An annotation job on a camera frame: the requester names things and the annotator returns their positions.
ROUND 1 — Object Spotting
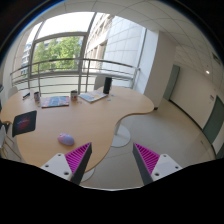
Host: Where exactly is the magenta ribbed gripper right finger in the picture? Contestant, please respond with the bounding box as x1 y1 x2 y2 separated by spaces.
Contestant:
133 143 182 185

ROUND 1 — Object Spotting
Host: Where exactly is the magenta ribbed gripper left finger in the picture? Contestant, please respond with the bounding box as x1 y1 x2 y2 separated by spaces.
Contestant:
41 143 92 185

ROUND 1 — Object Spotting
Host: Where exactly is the black mouse pad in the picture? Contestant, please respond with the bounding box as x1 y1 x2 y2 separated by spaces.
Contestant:
12 110 37 137

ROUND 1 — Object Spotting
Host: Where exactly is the white round table base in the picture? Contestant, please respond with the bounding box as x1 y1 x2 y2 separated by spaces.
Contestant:
112 122 131 148

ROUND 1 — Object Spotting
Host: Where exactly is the red blue magazine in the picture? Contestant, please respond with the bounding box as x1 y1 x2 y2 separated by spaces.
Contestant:
42 96 69 108

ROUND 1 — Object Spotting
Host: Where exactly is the patterned mug centre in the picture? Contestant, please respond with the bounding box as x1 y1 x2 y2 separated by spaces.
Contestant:
70 90 78 101

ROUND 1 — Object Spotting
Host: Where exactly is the patterned can left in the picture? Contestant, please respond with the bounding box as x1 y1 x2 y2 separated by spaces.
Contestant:
34 92 40 102

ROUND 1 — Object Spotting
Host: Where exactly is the green door right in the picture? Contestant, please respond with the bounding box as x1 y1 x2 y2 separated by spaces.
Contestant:
203 97 224 144

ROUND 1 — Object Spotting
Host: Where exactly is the small dark object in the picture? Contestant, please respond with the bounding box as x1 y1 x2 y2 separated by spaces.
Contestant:
22 92 30 100

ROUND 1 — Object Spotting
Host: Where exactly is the metal balcony railing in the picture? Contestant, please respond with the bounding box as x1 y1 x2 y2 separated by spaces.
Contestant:
10 58 139 96

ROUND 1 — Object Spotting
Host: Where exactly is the white chair behind table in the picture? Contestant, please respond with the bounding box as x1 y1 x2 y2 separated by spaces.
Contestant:
94 75 105 90

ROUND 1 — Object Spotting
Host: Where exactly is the black cylindrical speaker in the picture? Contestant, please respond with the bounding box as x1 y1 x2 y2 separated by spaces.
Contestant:
103 77 112 94

